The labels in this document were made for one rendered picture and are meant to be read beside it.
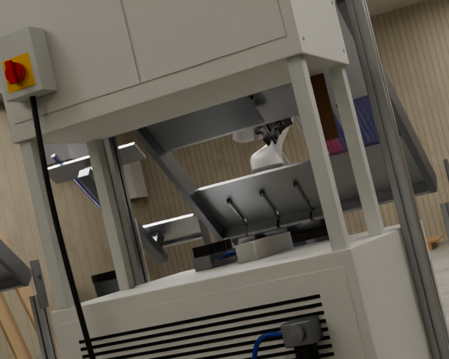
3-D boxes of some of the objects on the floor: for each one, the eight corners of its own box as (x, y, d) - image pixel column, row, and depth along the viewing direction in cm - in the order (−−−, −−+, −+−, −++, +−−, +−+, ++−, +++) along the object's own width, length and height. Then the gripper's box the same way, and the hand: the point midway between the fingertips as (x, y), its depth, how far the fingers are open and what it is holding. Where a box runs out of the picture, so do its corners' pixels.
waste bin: (114, 328, 916) (101, 273, 920) (154, 319, 905) (141, 263, 908) (96, 335, 873) (83, 278, 876) (138, 326, 861) (125, 268, 865)
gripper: (308, 107, 263) (301, 144, 249) (260, 121, 269) (250, 157, 255) (298, 87, 259) (290, 123, 245) (249, 101, 266) (239, 137, 252)
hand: (271, 137), depth 252 cm, fingers closed, pressing on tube
